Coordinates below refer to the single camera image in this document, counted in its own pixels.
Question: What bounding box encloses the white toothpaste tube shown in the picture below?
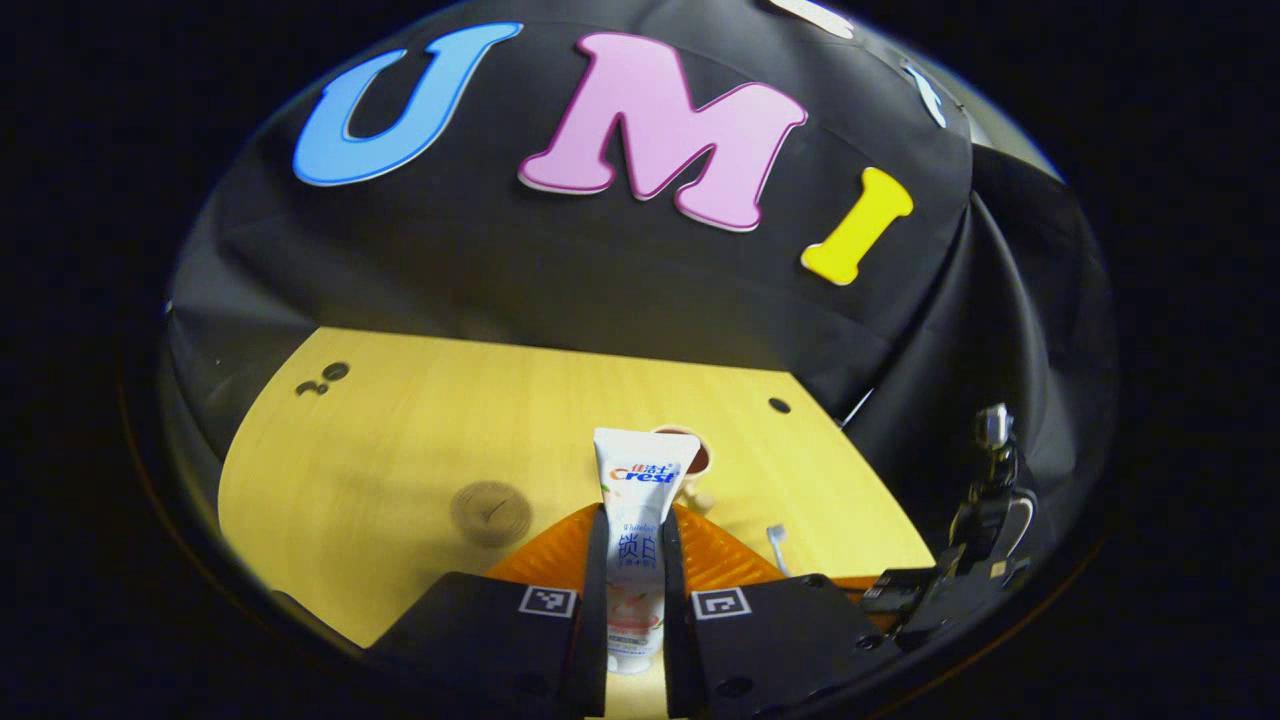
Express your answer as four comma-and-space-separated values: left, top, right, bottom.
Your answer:
593, 427, 703, 676

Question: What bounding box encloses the round brown coaster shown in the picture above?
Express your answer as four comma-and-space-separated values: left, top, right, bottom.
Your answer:
450, 480, 534, 548

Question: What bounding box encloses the black backdrop cloth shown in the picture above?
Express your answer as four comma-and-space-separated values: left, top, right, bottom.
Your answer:
165, 0, 1119, 601

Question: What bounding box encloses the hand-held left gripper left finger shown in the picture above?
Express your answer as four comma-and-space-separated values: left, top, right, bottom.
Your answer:
363, 503, 612, 720

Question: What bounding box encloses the wooden desktop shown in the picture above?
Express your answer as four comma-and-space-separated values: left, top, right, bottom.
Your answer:
218, 326, 936, 720

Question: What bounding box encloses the beige cup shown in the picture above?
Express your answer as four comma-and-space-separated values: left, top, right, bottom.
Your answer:
650, 425, 716, 516

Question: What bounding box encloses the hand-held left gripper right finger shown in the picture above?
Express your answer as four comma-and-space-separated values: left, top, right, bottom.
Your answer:
660, 503, 903, 720

